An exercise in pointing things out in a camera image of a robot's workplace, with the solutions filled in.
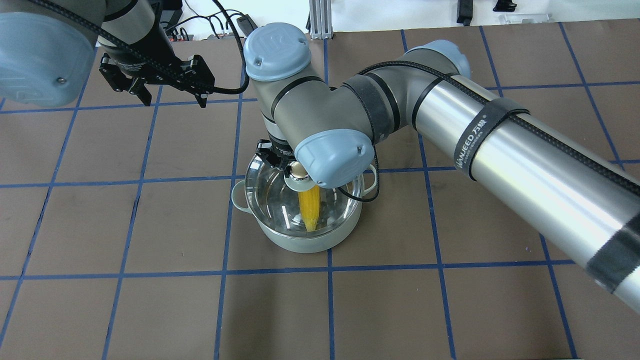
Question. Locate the yellow corn cob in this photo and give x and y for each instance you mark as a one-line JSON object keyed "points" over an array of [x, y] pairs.
{"points": [[309, 205]]}

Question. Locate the aluminium frame post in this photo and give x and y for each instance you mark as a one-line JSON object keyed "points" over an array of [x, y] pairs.
{"points": [[320, 20]]}

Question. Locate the pale green electric pot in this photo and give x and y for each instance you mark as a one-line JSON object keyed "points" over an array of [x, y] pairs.
{"points": [[356, 189]]}

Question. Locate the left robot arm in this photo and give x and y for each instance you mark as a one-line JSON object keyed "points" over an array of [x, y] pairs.
{"points": [[46, 57]]}

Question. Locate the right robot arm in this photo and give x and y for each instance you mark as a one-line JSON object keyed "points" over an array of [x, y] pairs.
{"points": [[579, 201]]}

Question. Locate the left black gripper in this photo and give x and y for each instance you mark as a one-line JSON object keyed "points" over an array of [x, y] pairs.
{"points": [[141, 66]]}

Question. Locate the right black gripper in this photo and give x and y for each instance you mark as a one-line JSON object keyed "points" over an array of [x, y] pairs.
{"points": [[265, 152]]}

